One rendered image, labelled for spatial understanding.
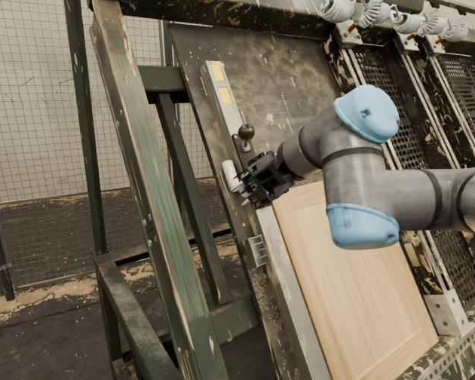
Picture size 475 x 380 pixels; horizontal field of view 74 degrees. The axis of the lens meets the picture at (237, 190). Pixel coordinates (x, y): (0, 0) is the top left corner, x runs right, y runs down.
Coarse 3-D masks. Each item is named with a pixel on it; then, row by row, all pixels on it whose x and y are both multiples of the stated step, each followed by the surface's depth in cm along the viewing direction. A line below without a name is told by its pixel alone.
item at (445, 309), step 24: (336, 24) 109; (360, 24) 106; (336, 48) 113; (336, 72) 115; (360, 72) 113; (384, 144) 106; (408, 240) 103; (432, 240) 102; (432, 264) 99; (432, 288) 100; (432, 312) 101; (456, 312) 97
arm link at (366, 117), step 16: (352, 96) 37; (368, 96) 37; (384, 96) 38; (320, 112) 43; (336, 112) 38; (352, 112) 37; (368, 112) 36; (384, 112) 37; (304, 128) 44; (320, 128) 41; (336, 128) 39; (352, 128) 37; (368, 128) 36; (384, 128) 36; (304, 144) 44; (320, 144) 41; (336, 144) 38; (352, 144) 37; (368, 144) 37; (320, 160) 41
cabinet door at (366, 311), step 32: (288, 192) 87; (320, 192) 93; (288, 224) 83; (320, 224) 89; (320, 256) 86; (352, 256) 91; (384, 256) 97; (320, 288) 82; (352, 288) 87; (384, 288) 93; (416, 288) 100; (320, 320) 79; (352, 320) 84; (384, 320) 89; (416, 320) 96; (352, 352) 81; (384, 352) 86; (416, 352) 91
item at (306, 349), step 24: (216, 96) 83; (240, 120) 84; (240, 168) 80; (264, 216) 78; (264, 240) 76; (288, 264) 77; (288, 288) 75; (288, 312) 74; (288, 336) 75; (312, 336) 74; (312, 360) 72
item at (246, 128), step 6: (246, 126) 69; (252, 126) 70; (240, 132) 69; (246, 132) 68; (252, 132) 69; (240, 138) 70; (246, 138) 69; (252, 138) 70; (246, 144) 77; (246, 150) 79
